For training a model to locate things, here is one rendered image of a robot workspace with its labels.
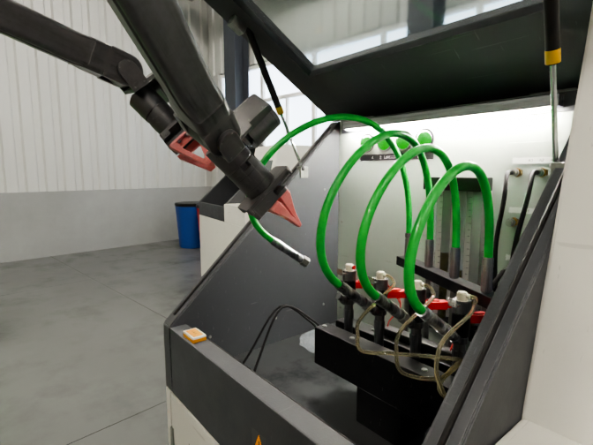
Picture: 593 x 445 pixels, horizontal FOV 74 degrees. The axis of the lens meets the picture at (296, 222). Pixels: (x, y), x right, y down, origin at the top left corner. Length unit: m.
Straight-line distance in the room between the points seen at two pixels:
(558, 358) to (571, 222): 0.18
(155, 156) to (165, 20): 7.30
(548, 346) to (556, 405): 0.07
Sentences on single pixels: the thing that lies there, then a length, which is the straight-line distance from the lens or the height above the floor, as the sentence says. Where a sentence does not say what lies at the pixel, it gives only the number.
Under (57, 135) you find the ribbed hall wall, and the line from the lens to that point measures 7.20.
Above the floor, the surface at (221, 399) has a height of 0.89.
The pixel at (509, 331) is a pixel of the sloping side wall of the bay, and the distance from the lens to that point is 0.56.
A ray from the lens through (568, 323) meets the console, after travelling 0.62.
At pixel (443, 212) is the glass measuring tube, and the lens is 0.96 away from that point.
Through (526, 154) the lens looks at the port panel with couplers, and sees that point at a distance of 0.91.
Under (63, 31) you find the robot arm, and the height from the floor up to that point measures 1.54.
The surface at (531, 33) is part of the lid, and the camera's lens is 0.84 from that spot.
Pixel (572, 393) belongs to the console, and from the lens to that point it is 0.63.
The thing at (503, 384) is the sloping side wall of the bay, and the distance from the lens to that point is 0.57.
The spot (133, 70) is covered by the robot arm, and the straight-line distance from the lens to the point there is 0.85.
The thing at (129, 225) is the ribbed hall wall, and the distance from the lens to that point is 7.51.
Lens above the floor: 1.30
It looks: 7 degrees down
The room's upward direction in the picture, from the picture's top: straight up
